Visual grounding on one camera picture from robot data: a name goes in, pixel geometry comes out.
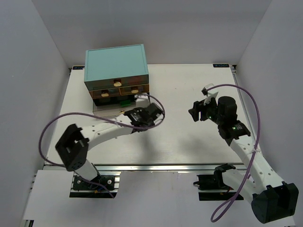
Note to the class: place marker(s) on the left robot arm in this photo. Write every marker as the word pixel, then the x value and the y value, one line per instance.
pixel 75 142

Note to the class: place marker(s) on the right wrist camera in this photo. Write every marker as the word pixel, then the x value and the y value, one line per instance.
pixel 210 92

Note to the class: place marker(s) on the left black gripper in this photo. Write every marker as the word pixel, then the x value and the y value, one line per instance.
pixel 147 117

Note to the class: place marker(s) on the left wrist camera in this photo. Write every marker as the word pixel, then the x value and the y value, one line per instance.
pixel 142 100

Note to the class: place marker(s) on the green long lego brick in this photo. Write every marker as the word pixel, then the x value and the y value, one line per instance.
pixel 125 103

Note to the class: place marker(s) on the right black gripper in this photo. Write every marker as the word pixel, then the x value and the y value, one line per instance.
pixel 201 111

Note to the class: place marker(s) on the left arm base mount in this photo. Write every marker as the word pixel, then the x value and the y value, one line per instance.
pixel 83 189

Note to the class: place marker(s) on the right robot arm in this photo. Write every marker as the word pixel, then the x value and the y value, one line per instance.
pixel 270 197

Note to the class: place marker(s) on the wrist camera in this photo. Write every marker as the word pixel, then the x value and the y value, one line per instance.
pixel 210 92
pixel 142 100

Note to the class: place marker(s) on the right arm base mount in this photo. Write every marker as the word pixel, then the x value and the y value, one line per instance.
pixel 210 182

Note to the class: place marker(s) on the teal drawer cabinet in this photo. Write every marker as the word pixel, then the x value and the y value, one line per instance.
pixel 115 62

